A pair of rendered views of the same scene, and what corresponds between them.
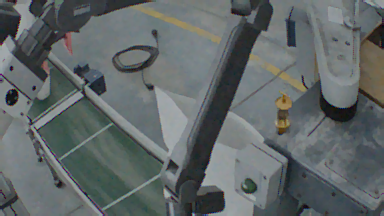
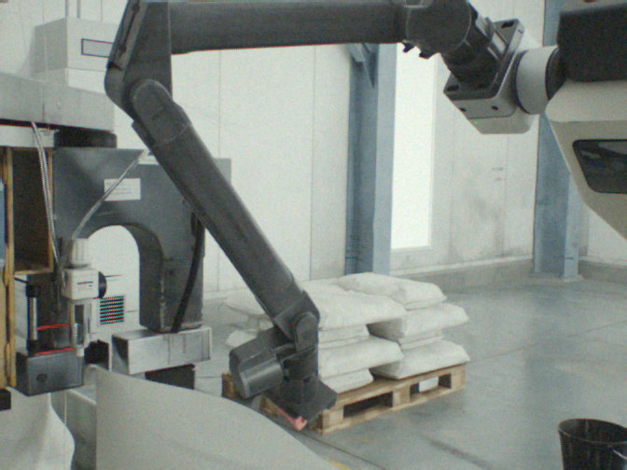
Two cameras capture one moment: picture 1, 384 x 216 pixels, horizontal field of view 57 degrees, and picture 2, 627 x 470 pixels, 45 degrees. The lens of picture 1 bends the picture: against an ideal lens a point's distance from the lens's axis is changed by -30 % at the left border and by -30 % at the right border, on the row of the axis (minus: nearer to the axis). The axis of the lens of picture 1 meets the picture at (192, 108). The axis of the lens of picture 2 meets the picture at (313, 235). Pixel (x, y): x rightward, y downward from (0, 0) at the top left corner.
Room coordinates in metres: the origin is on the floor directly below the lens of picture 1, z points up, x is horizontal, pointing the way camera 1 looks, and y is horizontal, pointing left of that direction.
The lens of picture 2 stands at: (1.67, -0.01, 1.32)
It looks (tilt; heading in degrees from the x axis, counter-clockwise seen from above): 5 degrees down; 176
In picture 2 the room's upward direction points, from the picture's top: 1 degrees clockwise
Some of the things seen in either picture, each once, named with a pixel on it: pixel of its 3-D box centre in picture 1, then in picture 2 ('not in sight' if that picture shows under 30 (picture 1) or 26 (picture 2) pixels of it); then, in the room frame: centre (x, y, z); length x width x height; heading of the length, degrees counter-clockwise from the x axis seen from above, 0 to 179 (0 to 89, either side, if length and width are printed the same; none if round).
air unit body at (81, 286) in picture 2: not in sight; (82, 297); (0.67, -0.24, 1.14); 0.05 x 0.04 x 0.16; 128
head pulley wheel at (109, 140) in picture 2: (339, 100); (85, 141); (0.54, -0.26, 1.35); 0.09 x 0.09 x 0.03
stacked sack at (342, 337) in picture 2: not in sight; (305, 325); (-2.38, 0.26, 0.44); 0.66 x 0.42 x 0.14; 32
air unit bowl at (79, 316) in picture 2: not in sight; (79, 324); (0.68, -0.24, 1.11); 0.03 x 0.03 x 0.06
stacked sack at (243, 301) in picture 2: not in sight; (287, 298); (-2.55, 0.16, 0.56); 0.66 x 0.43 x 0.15; 125
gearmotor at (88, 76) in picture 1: (85, 77); not in sight; (2.19, 0.61, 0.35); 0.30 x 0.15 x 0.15; 38
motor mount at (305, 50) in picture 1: (338, 67); not in sight; (0.80, -0.37, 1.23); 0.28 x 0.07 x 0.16; 38
